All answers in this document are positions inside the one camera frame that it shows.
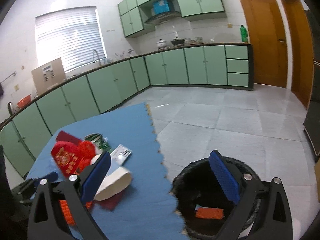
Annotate white cooking pot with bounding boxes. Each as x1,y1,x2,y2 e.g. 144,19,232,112
156,39,169,50

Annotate green kitchen cabinets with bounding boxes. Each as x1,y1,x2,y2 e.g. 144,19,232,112
118,0,226,37
1,43,253,177

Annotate range hood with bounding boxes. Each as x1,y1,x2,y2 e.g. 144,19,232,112
145,11,182,25

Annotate blue box above hood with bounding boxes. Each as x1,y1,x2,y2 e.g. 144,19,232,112
153,0,174,15

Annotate dark hanging cloth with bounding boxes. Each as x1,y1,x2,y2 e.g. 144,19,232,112
0,83,4,98

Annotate green white milk carton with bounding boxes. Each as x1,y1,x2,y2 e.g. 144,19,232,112
85,133,112,154

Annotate green lower kitchen cabinets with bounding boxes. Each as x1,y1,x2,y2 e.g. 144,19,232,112
1,43,253,177

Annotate green bottle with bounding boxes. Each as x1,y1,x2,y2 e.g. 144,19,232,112
240,25,248,43

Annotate orange plastic basin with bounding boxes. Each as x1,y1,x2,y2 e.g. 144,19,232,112
17,94,31,109

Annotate white printed plastic wrapper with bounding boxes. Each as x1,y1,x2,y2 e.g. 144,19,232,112
110,144,132,165

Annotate electric kettle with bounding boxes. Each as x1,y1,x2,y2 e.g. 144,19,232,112
7,102,15,116

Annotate red printed gift bag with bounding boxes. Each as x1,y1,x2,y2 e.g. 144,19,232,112
51,141,96,178

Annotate black oven cabinet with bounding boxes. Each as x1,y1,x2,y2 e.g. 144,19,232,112
303,10,319,162

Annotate dark red card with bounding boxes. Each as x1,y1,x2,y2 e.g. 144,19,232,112
56,131,82,145

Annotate black trash bin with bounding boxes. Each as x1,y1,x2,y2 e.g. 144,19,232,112
170,155,263,239

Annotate window with white blinds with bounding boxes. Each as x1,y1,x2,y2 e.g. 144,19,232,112
35,7,107,72

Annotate cardboard box with appliance picture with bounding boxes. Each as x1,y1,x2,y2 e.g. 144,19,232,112
31,58,66,95

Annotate black wok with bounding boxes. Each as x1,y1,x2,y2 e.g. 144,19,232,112
171,37,185,47

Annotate chrome sink faucet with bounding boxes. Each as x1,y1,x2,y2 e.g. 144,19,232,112
93,50,101,67

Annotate green upper kitchen cabinets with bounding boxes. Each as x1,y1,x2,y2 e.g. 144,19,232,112
118,0,226,37

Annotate wooden door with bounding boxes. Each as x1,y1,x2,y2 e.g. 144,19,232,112
281,0,313,108
240,0,287,88

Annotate orange foam net sleeve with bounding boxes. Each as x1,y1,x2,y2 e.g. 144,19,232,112
58,199,94,227

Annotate wall towel rail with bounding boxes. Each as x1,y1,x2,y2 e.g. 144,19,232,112
0,71,17,84

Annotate blue white paper cup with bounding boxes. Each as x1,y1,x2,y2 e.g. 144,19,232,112
94,158,132,201

